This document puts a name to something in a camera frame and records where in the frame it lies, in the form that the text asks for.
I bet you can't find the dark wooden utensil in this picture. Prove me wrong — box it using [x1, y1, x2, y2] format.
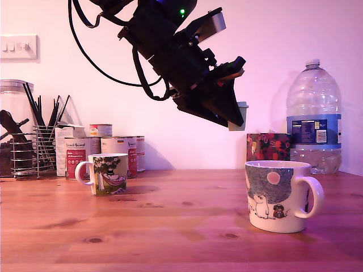
[0, 109, 30, 144]

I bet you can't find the thick black cable loop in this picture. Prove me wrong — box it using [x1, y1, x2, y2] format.
[132, 46, 172, 101]

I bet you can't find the grey camera box with bracket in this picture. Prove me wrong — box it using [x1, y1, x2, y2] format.
[177, 7, 227, 48]

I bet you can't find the metal wire utensil rack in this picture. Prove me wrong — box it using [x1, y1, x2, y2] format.
[10, 124, 58, 180]

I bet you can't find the glass jar with metal lid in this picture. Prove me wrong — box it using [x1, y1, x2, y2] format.
[0, 79, 35, 179]

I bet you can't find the mug with moon print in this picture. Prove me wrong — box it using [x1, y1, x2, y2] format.
[244, 160, 325, 234]

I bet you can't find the floral patterned box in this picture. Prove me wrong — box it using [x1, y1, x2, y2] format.
[246, 132, 293, 163]

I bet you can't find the small short can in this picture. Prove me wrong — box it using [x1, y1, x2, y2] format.
[90, 123, 113, 138]

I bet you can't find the large clear water bottle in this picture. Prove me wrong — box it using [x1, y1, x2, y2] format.
[285, 59, 343, 175]

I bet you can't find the white wall switch plate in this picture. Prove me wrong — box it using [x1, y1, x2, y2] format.
[0, 35, 41, 64]

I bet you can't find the pale coffee capsule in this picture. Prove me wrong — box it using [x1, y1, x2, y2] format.
[228, 101, 250, 132]

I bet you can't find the white carton box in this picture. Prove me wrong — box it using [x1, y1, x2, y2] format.
[54, 122, 86, 177]

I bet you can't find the black chopstick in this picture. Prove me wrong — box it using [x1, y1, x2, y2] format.
[48, 96, 61, 127]
[37, 95, 44, 127]
[22, 82, 44, 127]
[57, 95, 71, 126]
[27, 82, 47, 127]

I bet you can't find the mug with hammock print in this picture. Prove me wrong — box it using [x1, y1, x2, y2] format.
[75, 153, 129, 197]

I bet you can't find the black cable strap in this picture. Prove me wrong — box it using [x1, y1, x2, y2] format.
[73, 0, 128, 29]

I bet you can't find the thin black cable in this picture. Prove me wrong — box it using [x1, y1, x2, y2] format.
[67, 0, 164, 87]

